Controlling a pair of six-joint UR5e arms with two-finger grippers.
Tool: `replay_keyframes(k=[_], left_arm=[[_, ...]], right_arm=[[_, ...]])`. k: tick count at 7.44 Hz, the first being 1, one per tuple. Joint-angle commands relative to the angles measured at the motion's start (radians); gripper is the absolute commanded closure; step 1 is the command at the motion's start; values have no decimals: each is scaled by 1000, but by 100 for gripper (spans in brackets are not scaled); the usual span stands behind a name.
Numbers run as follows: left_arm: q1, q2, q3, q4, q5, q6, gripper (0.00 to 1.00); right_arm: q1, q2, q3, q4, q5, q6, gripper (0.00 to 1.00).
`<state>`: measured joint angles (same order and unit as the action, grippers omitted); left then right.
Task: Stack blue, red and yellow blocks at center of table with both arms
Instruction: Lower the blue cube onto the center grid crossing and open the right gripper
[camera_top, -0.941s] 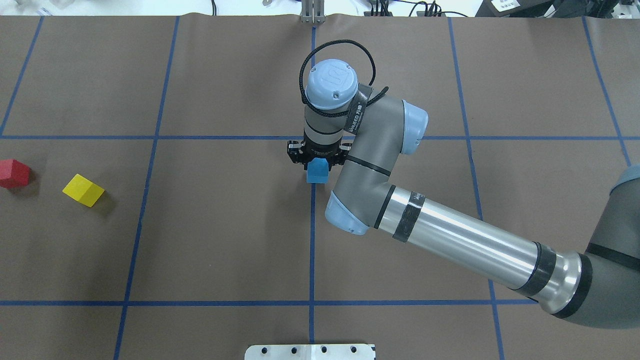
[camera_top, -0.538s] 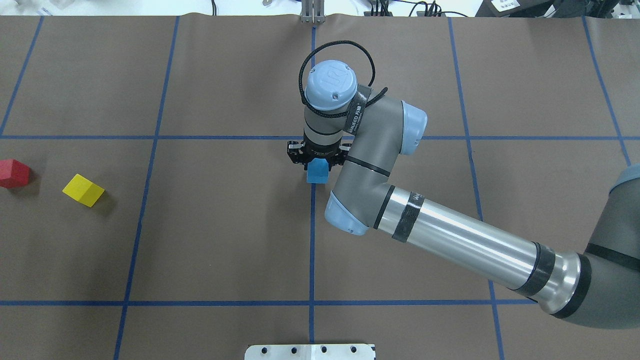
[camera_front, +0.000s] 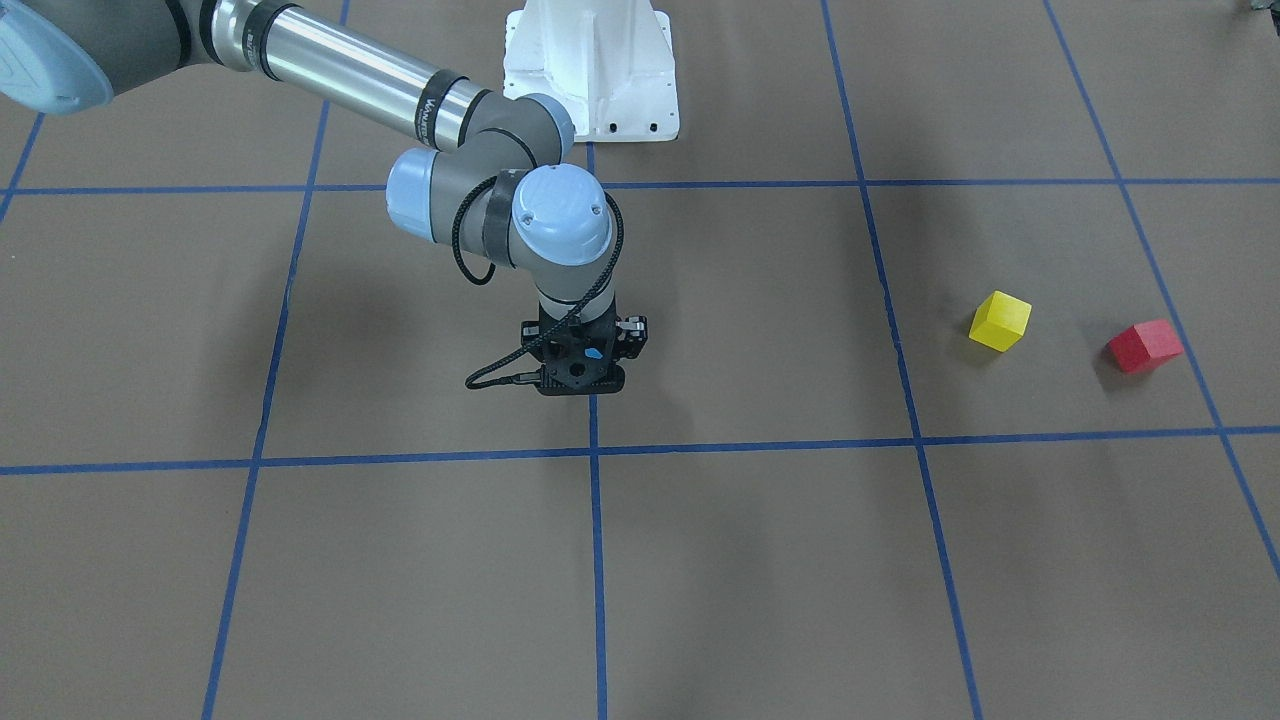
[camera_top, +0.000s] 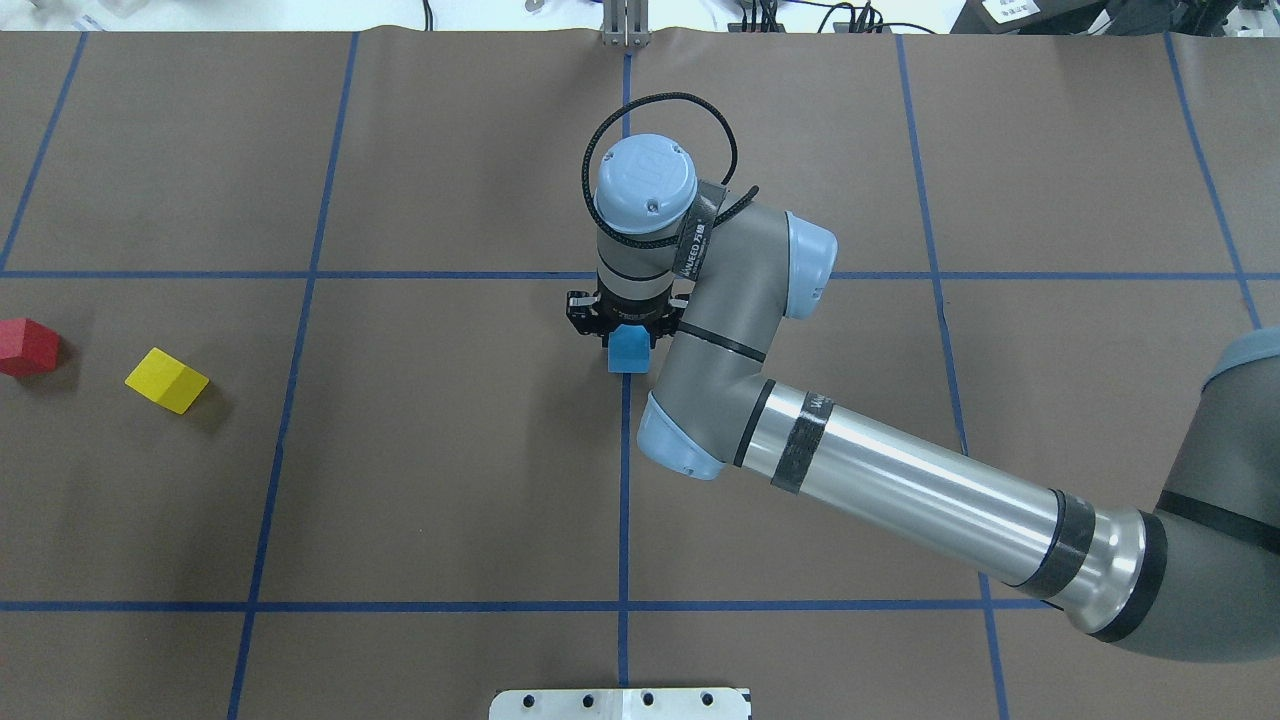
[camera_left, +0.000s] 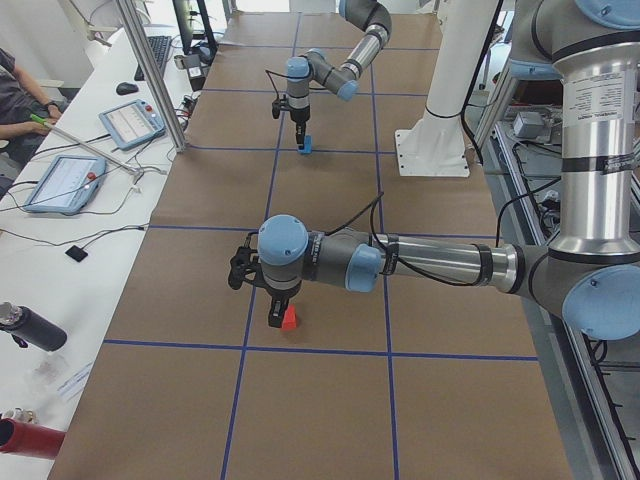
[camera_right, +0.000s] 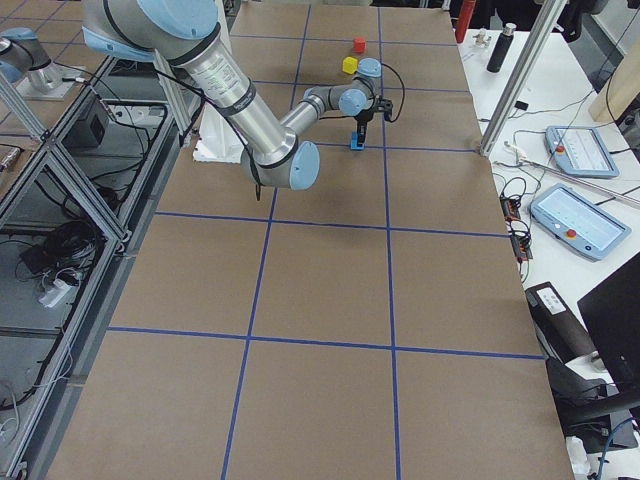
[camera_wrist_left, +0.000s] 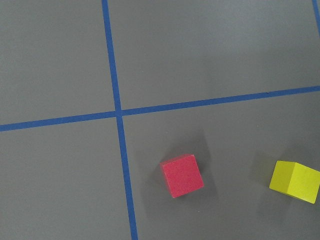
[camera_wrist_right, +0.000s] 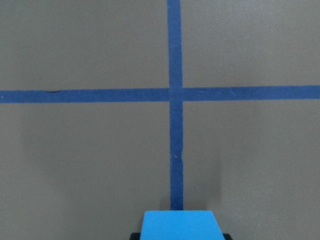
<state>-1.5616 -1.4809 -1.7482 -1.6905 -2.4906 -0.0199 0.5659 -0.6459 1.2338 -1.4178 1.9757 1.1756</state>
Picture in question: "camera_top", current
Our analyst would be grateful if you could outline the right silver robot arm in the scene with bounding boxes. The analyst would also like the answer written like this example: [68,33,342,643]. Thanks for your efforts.
[566,135,1277,664]

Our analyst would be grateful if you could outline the black braided camera cable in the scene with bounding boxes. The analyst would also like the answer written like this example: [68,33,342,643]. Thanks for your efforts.
[582,92,762,251]

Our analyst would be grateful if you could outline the blue foam cube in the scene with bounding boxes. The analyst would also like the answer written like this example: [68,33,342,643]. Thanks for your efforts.
[605,324,653,375]

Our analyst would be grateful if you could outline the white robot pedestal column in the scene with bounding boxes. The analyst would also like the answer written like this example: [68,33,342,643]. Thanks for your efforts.
[488,687,754,719]

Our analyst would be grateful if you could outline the aluminium frame post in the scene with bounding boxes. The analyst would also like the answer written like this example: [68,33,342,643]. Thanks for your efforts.
[599,0,652,50]

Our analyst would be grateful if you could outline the yellow foam cube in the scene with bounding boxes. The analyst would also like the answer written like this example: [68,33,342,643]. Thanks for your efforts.
[124,347,210,415]

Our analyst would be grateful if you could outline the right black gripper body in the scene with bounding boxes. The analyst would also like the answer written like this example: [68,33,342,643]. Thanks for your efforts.
[566,288,689,340]

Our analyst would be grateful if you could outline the red foam cube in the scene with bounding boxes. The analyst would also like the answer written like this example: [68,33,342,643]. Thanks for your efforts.
[1,318,61,377]

